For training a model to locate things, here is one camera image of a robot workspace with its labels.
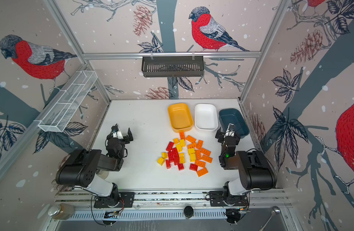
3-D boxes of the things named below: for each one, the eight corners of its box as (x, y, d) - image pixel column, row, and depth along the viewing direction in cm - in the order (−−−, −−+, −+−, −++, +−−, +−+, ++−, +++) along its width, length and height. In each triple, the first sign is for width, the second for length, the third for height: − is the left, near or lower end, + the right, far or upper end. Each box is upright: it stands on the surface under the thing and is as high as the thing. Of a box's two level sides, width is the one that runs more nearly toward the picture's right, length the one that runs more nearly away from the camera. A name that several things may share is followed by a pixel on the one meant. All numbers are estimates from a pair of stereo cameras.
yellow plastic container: (173, 134, 101) (172, 130, 97) (168, 108, 118) (167, 104, 113) (195, 130, 103) (195, 126, 99) (186, 105, 120) (187, 101, 116)
